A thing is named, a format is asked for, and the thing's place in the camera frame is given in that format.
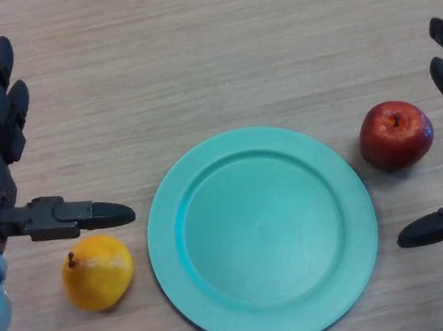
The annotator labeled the green round plate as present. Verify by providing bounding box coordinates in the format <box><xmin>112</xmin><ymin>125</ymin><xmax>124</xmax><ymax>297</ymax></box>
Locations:
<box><xmin>134</xmin><ymin>112</ymin><xmax>392</xmax><ymax>331</ymax></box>

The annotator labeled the red apple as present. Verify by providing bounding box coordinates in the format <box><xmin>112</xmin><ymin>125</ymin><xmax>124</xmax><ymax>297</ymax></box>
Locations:
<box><xmin>354</xmin><ymin>95</ymin><xmax>439</xmax><ymax>175</ymax></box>

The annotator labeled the yellow pear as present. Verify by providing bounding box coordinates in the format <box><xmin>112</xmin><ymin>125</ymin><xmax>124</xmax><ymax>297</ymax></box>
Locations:
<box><xmin>56</xmin><ymin>230</ymin><xmax>139</xmax><ymax>316</ymax></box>

